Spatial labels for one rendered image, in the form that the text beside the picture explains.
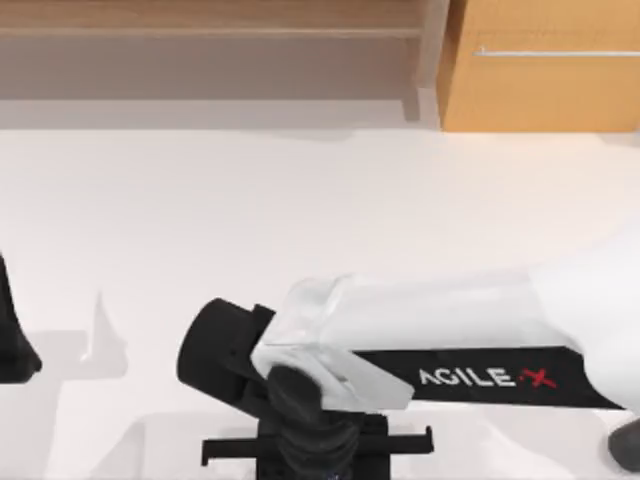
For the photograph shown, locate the open wooden shelf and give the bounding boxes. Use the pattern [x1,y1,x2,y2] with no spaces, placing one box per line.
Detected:
[0,0,451,124]

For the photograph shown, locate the wooden cupboard door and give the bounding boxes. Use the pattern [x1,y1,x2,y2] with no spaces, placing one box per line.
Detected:
[443,0,640,134]

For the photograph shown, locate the wooden cupboard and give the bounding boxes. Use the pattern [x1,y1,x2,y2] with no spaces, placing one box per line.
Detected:
[433,0,640,134]

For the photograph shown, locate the long metal handle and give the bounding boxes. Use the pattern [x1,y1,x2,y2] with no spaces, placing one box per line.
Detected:
[473,44,640,59]

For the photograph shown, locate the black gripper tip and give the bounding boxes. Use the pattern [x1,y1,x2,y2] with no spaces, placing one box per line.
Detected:
[0,252,44,386]

